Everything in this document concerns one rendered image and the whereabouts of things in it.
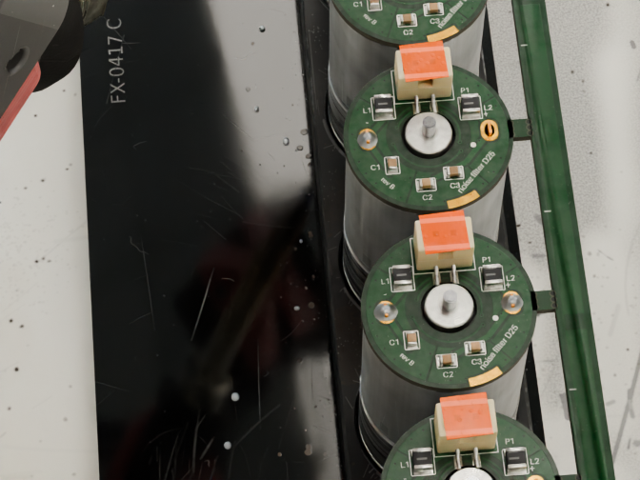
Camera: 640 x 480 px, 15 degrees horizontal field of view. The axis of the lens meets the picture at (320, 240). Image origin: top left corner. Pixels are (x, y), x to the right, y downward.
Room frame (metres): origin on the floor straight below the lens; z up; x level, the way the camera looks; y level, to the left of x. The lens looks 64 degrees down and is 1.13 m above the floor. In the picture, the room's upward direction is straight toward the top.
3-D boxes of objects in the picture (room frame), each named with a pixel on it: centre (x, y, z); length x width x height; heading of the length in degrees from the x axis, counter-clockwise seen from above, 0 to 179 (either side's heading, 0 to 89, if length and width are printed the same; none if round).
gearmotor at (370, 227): (0.17, -0.02, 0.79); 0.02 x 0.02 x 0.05
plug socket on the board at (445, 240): (0.15, -0.02, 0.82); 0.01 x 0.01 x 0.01; 5
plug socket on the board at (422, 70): (0.18, -0.02, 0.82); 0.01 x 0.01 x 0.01; 5
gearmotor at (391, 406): (0.14, -0.02, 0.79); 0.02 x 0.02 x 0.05
